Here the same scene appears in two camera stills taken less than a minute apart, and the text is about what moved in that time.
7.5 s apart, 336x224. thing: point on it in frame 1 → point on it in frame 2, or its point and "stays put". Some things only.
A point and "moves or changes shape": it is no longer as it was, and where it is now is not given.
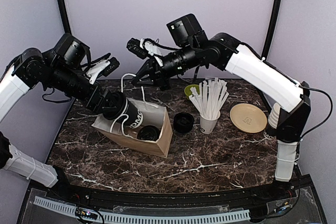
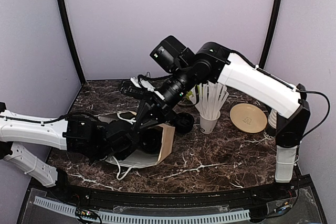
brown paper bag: (154, 134) moves or changes shape
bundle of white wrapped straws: (209, 96) stays put
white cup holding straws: (207, 125) stays put
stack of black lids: (183, 122) stays put
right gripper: (158, 77) → (160, 107)
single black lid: (149, 132) stays put
